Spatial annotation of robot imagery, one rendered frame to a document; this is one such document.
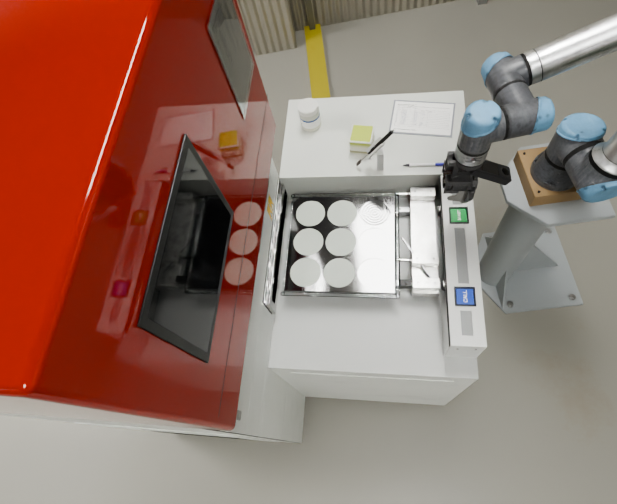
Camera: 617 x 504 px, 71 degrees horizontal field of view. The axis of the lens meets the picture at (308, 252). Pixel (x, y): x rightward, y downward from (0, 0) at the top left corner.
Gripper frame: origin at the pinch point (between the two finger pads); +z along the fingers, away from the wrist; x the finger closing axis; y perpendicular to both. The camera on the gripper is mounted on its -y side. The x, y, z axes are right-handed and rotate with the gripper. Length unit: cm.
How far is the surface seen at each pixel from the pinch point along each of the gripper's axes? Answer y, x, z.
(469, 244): -2.2, 9.6, 9.9
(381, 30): 22, -206, 106
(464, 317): 0.9, 31.8, 10.3
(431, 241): 7.6, 4.6, 17.9
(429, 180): 7.7, -15.2, 12.8
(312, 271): 45, 16, 16
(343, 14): 49, -218, 100
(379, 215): 24.0, -4.2, 16.0
